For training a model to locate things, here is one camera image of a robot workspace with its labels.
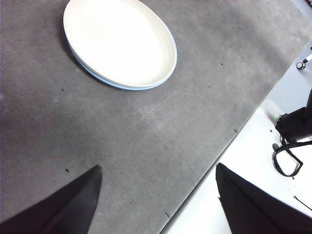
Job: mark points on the blue round plate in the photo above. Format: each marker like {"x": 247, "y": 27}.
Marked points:
{"x": 136, "y": 89}

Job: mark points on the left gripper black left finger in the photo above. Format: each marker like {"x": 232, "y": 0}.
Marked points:
{"x": 63, "y": 212}

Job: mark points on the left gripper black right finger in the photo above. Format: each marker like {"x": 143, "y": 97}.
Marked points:
{"x": 256, "y": 209}

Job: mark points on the white round plate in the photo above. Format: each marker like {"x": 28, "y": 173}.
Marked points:
{"x": 117, "y": 41}

